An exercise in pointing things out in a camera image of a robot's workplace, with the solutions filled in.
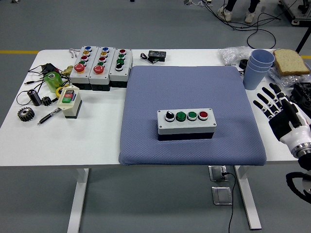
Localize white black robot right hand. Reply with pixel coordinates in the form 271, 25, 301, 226
252, 83, 311, 152

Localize grey four-button control box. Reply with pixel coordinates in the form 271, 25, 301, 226
156, 108, 217, 142
108, 48, 134, 88

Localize grey five-button control box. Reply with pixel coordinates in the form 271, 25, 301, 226
69, 45, 99, 90
88, 46, 116, 92

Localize black mechanical device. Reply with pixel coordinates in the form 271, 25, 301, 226
290, 82, 311, 112

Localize clear plastic bag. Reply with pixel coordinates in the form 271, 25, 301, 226
268, 65, 311, 88

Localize blue plastic cup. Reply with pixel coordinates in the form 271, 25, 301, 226
247, 58, 273, 72
242, 62, 271, 91
251, 49, 275, 67

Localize bread slice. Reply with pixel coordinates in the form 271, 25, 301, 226
272, 49, 311, 76

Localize white table leg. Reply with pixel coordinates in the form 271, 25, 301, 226
234, 165, 262, 231
67, 167, 90, 233

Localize metal floor outlet box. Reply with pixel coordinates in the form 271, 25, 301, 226
211, 186, 233, 206
208, 165, 229, 182

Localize clear bubble wrap bag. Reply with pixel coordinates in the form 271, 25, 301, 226
218, 46, 253, 71

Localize blue-grey cushion mat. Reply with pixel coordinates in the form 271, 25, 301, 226
118, 65, 267, 167

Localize person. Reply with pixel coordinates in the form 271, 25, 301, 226
217, 0, 260, 24

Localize black digital meter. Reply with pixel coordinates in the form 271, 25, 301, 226
147, 50, 168, 63

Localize brass fitting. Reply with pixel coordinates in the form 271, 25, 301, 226
60, 65, 75, 76

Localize yellow tape roll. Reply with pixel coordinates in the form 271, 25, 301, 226
55, 84, 71, 98

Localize green plastic cylinder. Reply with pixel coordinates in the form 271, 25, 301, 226
43, 71, 63, 93

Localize black pen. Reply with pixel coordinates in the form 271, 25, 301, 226
37, 107, 62, 126

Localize black power adapter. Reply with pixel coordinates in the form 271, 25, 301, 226
38, 63, 61, 75

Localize black cylindrical capacitor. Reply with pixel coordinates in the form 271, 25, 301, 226
27, 89, 42, 107

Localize large black gear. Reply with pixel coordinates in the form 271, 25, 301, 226
17, 107, 35, 122

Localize black power cable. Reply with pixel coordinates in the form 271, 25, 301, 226
221, 171, 237, 233

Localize black floor cables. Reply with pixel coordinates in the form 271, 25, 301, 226
199, 0, 286, 50

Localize aluminium frame cart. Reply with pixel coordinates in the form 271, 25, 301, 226
278, 0, 311, 25

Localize black meter cable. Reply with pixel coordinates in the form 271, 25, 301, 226
139, 52, 153, 65

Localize cream switch box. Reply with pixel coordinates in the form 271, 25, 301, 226
57, 84, 83, 119

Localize thin black wires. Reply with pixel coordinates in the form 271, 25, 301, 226
16, 64, 71, 105

